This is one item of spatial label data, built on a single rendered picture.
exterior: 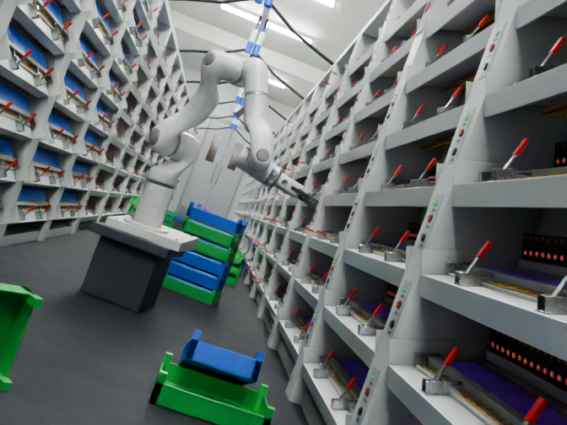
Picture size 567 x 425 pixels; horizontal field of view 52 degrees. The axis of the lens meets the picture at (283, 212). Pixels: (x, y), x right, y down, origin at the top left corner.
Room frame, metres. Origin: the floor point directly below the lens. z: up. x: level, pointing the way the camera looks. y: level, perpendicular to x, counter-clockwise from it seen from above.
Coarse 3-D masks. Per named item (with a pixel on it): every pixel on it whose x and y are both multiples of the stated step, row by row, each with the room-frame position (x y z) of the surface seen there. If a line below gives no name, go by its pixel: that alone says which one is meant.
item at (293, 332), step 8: (280, 312) 2.57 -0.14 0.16; (288, 312) 2.58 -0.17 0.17; (296, 312) 2.42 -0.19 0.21; (304, 312) 2.58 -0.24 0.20; (312, 312) 2.59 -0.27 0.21; (280, 320) 2.55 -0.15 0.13; (288, 320) 2.56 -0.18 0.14; (296, 320) 2.51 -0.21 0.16; (304, 320) 2.45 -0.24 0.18; (280, 328) 2.51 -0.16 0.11; (288, 328) 2.40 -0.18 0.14; (296, 328) 2.38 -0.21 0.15; (304, 328) 2.15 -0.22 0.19; (288, 336) 2.25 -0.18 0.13; (296, 336) 2.14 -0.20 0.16; (304, 336) 2.15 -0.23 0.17; (288, 344) 2.24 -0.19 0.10; (296, 344) 2.13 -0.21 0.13; (296, 352) 2.02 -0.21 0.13; (296, 360) 2.01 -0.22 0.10
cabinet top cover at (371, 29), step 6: (390, 0) 2.75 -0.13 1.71; (384, 6) 2.85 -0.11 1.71; (390, 6) 2.81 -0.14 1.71; (378, 12) 2.96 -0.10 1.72; (384, 12) 2.90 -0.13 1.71; (372, 18) 3.09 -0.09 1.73; (378, 18) 2.99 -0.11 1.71; (384, 18) 2.97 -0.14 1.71; (366, 24) 3.22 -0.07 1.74; (372, 24) 3.11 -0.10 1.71; (378, 24) 3.08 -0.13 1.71; (366, 30) 3.22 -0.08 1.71; (372, 30) 3.19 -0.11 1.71; (378, 30) 3.16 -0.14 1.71; (372, 36) 3.27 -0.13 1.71; (378, 36) 3.24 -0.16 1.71
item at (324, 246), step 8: (312, 232) 2.57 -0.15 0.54; (328, 232) 2.56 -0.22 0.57; (336, 232) 2.58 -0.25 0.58; (312, 240) 2.49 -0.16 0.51; (320, 240) 2.31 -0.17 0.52; (328, 240) 2.32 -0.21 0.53; (312, 248) 2.48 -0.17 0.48; (320, 248) 2.31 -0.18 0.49; (328, 248) 2.14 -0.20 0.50; (336, 248) 2.01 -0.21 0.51
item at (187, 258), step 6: (186, 252) 3.13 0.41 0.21; (174, 258) 3.14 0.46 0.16; (180, 258) 3.14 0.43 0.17; (186, 258) 3.13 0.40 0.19; (192, 258) 3.13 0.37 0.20; (198, 258) 3.13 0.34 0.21; (192, 264) 3.13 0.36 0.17; (198, 264) 3.13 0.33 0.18; (204, 264) 3.12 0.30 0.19; (210, 264) 3.12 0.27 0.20; (216, 264) 3.12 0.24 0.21; (204, 270) 3.12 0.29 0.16; (210, 270) 3.12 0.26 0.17; (216, 270) 3.12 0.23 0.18; (222, 270) 3.12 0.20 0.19; (228, 270) 3.25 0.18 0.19; (222, 276) 3.12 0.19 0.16
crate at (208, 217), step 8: (192, 208) 3.14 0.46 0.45; (192, 216) 3.14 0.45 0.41; (200, 216) 3.13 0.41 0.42; (208, 216) 3.13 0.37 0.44; (216, 216) 3.13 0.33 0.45; (216, 224) 3.13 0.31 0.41; (224, 224) 3.12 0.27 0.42; (232, 224) 3.12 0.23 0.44; (240, 224) 3.11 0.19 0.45; (232, 232) 3.12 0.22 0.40; (240, 232) 3.20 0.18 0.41
